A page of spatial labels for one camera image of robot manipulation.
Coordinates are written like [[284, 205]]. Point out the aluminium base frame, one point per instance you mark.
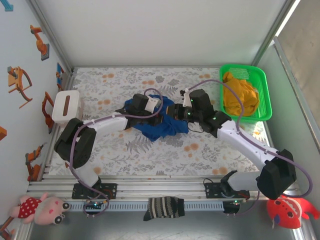
[[162, 186]]

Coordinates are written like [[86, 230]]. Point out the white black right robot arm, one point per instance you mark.
[[245, 142]]

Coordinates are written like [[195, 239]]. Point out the orange block sticker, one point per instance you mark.
[[2, 132]]

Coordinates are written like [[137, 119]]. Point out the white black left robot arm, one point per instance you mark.
[[107, 123]]

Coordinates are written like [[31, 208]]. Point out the aluminium corner post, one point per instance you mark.
[[272, 32], [50, 32]]

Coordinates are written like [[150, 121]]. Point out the blue orange wall sticker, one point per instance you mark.
[[59, 75]]

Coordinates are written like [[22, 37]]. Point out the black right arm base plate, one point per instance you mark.
[[212, 191]]

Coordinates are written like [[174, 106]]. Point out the yellow cloth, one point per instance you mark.
[[250, 100]]

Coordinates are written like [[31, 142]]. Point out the blue corner wall sticker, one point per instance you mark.
[[7, 5]]

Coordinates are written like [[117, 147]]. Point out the pink plush pig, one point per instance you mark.
[[47, 210]]

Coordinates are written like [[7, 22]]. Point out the green plastic basket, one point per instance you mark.
[[262, 75]]

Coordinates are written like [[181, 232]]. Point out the white tissue box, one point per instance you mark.
[[75, 100]]

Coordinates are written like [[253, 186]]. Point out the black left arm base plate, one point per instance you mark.
[[112, 191]]

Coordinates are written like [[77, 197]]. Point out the floral table mat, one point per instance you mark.
[[150, 160]]

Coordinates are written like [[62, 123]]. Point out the small controller board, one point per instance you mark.
[[95, 205], [233, 206]]

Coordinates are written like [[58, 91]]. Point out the black grey striped sock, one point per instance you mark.
[[162, 207]]

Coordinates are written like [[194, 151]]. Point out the red plush fish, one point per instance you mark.
[[285, 212]]

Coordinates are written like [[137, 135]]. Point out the orange frame sticker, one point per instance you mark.
[[6, 228]]

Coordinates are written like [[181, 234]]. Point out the orange gantry machine sticker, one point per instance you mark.
[[17, 82]]

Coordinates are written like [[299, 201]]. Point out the blue t-shirt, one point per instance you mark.
[[160, 130]]

